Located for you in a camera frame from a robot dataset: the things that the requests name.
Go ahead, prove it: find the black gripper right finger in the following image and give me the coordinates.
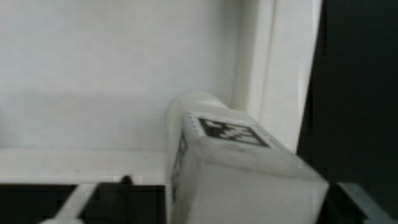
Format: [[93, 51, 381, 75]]
[[322, 182, 395, 224]]

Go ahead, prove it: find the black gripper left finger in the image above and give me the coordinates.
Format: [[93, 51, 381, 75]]
[[41, 174, 169, 224]]

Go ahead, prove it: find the white table leg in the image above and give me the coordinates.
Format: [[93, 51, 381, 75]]
[[166, 91, 329, 224]]

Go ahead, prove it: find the white square table top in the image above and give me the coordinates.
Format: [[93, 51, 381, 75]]
[[0, 0, 326, 183]]

